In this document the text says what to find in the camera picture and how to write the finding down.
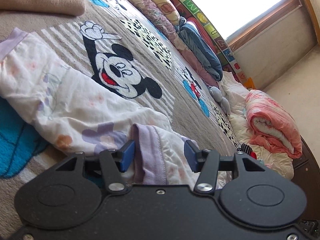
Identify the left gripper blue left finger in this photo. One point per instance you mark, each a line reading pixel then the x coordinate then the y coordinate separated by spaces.
pixel 115 162

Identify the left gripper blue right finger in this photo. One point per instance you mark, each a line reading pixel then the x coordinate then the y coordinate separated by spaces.
pixel 205 163

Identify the white floral quilted garment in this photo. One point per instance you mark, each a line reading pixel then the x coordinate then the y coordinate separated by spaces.
pixel 74 113

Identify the grey plush toy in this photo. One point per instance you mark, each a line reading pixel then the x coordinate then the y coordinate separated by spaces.
pixel 220 99

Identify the pink rolled quilt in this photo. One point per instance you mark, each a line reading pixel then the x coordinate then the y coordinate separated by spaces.
pixel 272 127

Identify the cream quilt under pink one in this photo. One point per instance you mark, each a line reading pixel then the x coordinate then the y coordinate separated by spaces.
pixel 279 162

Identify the dark wooden headboard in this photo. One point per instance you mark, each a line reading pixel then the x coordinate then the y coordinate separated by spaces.
pixel 306 176

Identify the blue folded duvet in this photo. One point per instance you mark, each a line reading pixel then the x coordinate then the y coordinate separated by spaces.
pixel 207 58

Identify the Mickey Mouse bed blanket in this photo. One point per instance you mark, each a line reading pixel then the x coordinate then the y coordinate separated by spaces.
pixel 120 50

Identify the red pillow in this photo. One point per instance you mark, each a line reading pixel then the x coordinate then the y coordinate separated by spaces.
pixel 200 33

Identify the window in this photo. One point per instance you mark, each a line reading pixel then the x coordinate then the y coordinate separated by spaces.
pixel 232 18

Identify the colourful alphabet foam mat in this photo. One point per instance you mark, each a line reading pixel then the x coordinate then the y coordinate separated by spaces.
pixel 189 10

